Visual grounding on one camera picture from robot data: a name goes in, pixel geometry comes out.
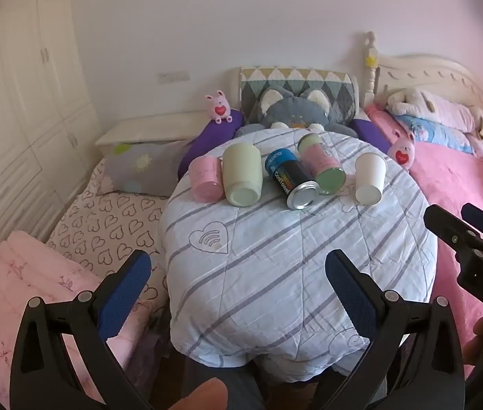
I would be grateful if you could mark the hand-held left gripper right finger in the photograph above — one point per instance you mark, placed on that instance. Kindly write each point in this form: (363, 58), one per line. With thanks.
(352, 294)

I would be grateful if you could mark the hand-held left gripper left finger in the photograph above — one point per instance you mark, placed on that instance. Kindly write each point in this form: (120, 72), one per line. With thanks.
(124, 294)

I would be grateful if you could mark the white cup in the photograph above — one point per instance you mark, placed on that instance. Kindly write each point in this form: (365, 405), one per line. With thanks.
(369, 175)

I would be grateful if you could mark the pink cup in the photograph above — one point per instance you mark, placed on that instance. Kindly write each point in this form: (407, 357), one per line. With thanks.
(205, 177)

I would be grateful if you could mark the pale green cup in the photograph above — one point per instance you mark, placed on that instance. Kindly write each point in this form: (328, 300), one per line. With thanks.
(241, 171)

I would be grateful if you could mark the person's left hand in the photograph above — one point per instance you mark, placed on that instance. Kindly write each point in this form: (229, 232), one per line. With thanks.
(207, 397)

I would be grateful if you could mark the pink bed blanket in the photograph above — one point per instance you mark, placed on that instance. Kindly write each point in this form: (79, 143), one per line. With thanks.
(446, 183)

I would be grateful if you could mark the heart print bed sheet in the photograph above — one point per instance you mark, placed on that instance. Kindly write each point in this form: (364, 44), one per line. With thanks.
(109, 222)

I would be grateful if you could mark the grey striped white quilt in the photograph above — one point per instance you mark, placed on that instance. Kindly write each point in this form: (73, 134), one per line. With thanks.
(275, 273)

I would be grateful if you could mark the pink rabbit toy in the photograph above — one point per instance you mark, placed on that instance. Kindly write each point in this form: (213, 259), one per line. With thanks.
(401, 149)
(219, 106)

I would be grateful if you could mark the blue cartoon pillow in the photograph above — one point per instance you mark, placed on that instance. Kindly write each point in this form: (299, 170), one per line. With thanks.
(438, 134)

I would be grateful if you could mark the pink folded floral blanket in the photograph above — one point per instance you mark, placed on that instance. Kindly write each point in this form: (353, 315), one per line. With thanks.
(19, 282)

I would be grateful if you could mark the purple bolster pillow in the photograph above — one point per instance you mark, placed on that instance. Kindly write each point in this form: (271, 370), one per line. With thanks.
(211, 136)
(369, 134)

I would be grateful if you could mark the white plush dog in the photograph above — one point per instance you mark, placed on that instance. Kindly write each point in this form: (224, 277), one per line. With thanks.
(429, 104)

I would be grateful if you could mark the grey flower pillow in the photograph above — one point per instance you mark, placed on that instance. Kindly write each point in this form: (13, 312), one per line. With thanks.
(138, 166)

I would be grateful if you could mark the blue and black can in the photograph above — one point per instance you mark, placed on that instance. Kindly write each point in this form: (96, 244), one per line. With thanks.
(288, 175)

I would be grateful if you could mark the pink and green can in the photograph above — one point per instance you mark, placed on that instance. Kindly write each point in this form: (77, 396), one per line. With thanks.
(320, 160)

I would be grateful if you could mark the cream wooden bed headboard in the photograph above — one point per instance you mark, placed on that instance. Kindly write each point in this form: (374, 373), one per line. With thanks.
(420, 68)

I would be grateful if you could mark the white pillow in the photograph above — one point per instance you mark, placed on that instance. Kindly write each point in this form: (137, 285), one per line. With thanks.
(151, 128)

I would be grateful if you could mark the grey cat plush pillow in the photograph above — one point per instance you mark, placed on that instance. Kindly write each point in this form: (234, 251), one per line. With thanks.
(294, 111)

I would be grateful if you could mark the diamond patterned quilted cushion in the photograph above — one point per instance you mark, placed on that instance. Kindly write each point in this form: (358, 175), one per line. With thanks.
(292, 77)

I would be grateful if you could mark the white wardrobe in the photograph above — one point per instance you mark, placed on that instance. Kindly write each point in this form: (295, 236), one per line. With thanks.
(23, 94)

